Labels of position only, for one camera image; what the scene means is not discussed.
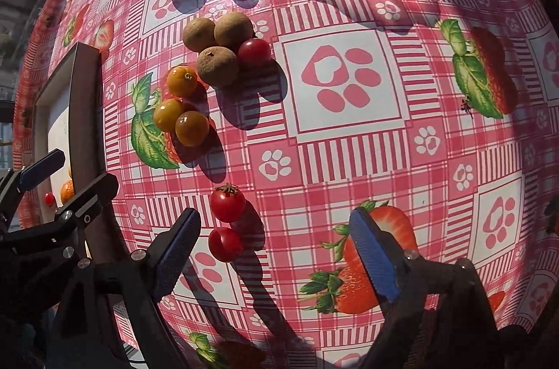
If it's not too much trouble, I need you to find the large orange mandarin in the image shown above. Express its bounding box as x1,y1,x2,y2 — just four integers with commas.
60,180,75,205

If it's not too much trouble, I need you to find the red cherry tomato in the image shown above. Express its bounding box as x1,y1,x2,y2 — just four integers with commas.
44,192,56,206
209,184,246,223
209,227,245,263
238,38,271,67

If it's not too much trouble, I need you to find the shallow cardboard box tray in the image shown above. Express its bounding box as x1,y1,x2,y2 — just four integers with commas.
32,43,105,223

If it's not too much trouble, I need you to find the yellow cherry tomato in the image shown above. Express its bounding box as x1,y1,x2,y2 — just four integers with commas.
153,98,184,133
175,111,209,147

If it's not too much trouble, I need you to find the orange cherry tomato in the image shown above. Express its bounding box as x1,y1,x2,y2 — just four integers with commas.
167,66,198,98

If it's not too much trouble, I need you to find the brown longan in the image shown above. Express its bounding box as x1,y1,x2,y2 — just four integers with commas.
197,46,239,88
183,17,216,53
214,12,254,50

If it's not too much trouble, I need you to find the pink checkered strawberry tablecloth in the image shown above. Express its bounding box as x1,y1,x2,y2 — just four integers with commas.
13,0,558,368

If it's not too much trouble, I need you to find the red cherry tomato by longans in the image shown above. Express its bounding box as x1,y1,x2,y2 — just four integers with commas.
238,38,271,67

